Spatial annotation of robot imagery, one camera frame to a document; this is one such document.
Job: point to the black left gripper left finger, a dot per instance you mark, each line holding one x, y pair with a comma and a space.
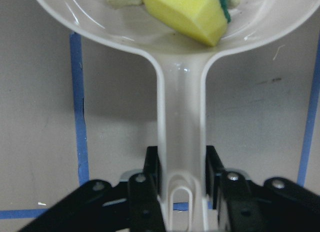
96, 206

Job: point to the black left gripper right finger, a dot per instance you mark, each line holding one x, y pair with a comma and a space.
279, 205

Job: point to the beige plastic dustpan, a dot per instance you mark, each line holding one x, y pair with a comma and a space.
181, 64

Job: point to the yellow green sponge piece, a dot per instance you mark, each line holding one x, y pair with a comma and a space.
205, 21

